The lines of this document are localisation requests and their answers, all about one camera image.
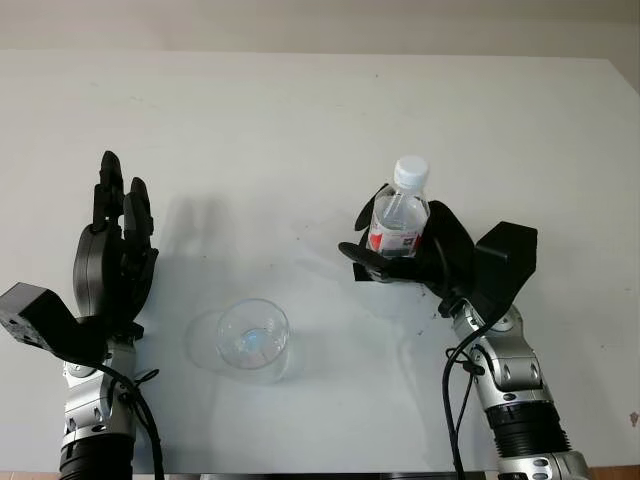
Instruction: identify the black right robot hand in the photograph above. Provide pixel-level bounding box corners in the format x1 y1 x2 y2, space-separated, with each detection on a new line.
338 184 482 314

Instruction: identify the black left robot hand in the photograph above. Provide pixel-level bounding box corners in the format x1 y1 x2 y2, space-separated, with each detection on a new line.
72 150 161 342

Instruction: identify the clear water bottle red label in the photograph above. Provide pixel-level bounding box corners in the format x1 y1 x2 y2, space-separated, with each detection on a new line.
367 155 432 262

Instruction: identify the clear plastic cup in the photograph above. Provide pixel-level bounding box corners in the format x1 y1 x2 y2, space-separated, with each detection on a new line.
216 298 292 386

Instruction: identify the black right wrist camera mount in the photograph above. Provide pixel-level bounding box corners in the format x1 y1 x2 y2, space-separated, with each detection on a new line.
469 220 539 334

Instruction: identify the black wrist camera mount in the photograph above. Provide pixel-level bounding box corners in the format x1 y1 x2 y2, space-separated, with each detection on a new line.
0 282 146 374
469 220 539 334

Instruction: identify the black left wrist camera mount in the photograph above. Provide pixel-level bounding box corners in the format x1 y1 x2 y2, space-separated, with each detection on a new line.
0 282 146 374

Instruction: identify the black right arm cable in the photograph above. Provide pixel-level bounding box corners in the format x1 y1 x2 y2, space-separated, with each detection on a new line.
442 312 507 477

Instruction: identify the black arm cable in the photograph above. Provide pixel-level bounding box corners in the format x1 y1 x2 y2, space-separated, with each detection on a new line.
442 312 507 477
97 362 166 480

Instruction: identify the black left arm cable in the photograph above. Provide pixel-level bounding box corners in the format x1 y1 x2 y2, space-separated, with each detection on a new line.
97 362 166 480

